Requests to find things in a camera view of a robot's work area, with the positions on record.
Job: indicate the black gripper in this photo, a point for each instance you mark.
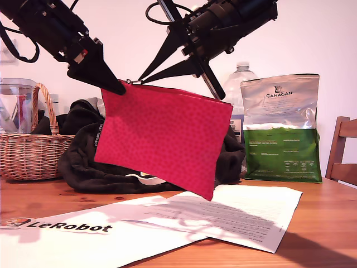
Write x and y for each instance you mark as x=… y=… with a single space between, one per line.
x=55 y=30
x=212 y=33

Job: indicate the red zip pouch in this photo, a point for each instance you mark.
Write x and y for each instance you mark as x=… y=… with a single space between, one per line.
x=167 y=139

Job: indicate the silver green pet food bag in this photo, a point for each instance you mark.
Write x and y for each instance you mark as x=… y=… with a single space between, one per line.
x=279 y=156

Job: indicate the large clear water bottle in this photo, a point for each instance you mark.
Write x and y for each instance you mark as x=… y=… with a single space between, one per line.
x=240 y=83

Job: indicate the clear plastic jug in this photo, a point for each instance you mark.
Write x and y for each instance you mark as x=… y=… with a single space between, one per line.
x=14 y=111

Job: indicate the black grey hooded jacket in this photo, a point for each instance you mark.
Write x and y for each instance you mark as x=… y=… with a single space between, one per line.
x=81 y=167

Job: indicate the small LeRobot sticker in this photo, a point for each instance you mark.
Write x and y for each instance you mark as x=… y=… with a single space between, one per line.
x=144 y=174

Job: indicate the large LeRobot sticker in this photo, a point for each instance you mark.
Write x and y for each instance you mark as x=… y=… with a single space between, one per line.
x=69 y=226

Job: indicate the printed paper sheet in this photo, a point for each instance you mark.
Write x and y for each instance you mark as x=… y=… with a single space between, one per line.
x=251 y=212

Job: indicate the plain white paper sheet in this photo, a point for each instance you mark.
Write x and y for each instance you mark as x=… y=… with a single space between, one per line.
x=83 y=248

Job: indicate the wooden chair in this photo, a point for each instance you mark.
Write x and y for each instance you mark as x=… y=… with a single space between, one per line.
x=338 y=170

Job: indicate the white wall switch plate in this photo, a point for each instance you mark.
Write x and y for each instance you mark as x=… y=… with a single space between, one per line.
x=7 y=57

